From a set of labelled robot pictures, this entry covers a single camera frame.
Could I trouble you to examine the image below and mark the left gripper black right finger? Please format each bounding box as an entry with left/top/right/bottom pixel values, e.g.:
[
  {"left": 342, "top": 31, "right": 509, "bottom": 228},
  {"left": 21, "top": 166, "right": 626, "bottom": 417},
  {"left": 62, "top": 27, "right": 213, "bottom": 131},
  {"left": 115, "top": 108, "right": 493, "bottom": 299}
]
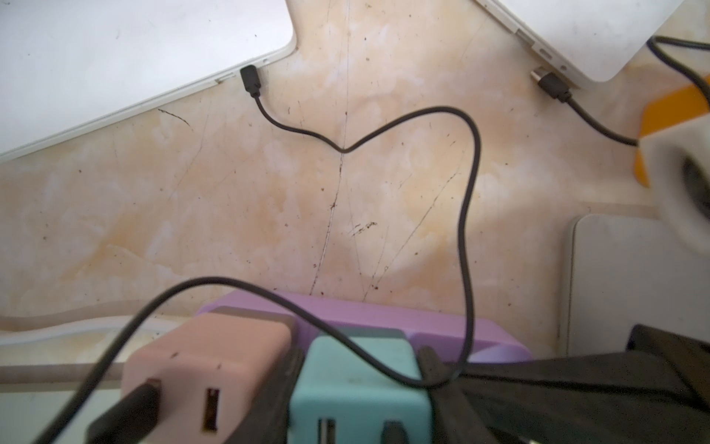
[{"left": 417, "top": 346, "right": 499, "bottom": 443}]

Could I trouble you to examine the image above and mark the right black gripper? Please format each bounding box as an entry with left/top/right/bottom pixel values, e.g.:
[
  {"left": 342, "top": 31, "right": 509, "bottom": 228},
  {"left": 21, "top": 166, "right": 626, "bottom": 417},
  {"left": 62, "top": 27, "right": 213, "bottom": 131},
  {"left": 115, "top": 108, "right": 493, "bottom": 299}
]
[{"left": 458, "top": 325, "right": 709, "bottom": 443}]

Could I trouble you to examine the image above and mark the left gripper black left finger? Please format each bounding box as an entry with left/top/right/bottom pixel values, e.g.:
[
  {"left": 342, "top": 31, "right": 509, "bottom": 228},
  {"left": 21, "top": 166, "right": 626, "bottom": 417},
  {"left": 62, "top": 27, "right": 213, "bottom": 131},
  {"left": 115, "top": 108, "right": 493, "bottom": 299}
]
[{"left": 227, "top": 346, "right": 305, "bottom": 444}]

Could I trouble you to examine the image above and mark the teal charger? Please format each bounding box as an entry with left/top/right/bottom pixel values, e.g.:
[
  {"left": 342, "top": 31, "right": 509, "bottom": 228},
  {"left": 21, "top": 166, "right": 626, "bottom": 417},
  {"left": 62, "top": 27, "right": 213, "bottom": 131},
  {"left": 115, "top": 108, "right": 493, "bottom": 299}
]
[{"left": 287, "top": 333, "right": 433, "bottom": 443}]

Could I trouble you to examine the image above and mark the black cable of yellow charger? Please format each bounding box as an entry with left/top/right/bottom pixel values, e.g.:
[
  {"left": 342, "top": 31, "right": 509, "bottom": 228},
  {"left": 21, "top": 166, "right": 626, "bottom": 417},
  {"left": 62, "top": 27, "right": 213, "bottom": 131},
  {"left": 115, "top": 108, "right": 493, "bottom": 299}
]
[{"left": 529, "top": 34, "right": 710, "bottom": 148}]

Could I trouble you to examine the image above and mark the pink charger adapter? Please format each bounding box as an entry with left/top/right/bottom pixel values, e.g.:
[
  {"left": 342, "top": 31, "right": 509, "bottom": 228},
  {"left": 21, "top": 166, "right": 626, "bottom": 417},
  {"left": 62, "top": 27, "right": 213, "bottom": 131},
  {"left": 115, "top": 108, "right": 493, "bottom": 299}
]
[{"left": 121, "top": 307, "right": 297, "bottom": 443}]

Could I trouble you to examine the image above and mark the silver apple laptop front right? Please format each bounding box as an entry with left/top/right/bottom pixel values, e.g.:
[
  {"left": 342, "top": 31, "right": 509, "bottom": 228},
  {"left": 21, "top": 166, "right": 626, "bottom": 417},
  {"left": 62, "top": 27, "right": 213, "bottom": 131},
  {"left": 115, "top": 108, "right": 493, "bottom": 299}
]
[{"left": 558, "top": 214, "right": 709, "bottom": 356}]

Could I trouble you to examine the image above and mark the silver laptop front left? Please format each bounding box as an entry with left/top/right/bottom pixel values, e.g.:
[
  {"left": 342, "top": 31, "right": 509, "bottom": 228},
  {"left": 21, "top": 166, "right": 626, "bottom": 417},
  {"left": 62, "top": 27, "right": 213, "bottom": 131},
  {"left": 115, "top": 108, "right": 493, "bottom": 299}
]
[{"left": 1, "top": 364, "right": 123, "bottom": 443}]

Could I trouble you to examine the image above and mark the white laptop back right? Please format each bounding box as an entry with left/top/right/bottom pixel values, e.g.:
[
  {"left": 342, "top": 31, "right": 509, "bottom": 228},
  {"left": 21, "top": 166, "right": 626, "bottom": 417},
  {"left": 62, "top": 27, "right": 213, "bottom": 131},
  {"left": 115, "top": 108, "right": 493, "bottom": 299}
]
[{"left": 478, "top": 0, "right": 682, "bottom": 88}]

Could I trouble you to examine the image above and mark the white laptop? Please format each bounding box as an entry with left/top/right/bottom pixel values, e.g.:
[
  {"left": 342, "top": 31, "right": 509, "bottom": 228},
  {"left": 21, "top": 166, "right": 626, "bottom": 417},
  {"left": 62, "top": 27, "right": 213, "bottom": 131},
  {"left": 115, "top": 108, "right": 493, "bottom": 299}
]
[
  {"left": 478, "top": 0, "right": 682, "bottom": 88},
  {"left": 1, "top": 1, "right": 297, "bottom": 161}
]

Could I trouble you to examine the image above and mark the white laptop back left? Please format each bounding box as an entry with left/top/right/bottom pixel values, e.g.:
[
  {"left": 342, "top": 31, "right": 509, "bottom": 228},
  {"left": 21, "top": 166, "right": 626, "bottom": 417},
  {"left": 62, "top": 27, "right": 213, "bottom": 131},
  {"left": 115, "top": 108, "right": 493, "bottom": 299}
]
[{"left": 1, "top": 1, "right": 297, "bottom": 161}]

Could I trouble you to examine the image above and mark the purple power strip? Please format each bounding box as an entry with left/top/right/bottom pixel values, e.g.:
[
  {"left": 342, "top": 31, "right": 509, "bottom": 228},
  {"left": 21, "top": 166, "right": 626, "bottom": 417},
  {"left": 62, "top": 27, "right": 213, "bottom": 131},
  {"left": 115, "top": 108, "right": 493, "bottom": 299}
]
[{"left": 196, "top": 287, "right": 534, "bottom": 364}]

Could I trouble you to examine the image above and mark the orange power strip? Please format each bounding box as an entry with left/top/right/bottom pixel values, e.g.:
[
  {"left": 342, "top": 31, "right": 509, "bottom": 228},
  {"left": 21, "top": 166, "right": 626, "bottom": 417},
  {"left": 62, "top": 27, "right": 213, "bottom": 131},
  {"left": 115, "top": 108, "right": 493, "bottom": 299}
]
[{"left": 633, "top": 77, "right": 710, "bottom": 188}]

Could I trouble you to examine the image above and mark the black cable of pink charger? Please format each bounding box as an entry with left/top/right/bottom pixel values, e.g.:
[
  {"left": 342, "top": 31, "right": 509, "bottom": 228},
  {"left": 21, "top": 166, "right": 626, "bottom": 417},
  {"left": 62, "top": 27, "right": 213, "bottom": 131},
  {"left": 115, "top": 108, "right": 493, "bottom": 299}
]
[{"left": 32, "top": 276, "right": 423, "bottom": 444}]

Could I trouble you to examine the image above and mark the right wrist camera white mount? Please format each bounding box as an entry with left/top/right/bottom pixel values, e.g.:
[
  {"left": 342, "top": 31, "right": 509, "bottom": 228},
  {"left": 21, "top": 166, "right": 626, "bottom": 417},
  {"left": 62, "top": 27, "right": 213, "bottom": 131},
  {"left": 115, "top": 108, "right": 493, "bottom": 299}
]
[{"left": 639, "top": 115, "right": 709, "bottom": 256}]

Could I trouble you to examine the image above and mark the black cable of teal charger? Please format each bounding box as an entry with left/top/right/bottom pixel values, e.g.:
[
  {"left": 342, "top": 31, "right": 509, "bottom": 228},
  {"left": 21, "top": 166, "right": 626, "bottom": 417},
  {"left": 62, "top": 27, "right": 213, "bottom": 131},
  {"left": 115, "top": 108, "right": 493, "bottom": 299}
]
[{"left": 239, "top": 65, "right": 483, "bottom": 390}]

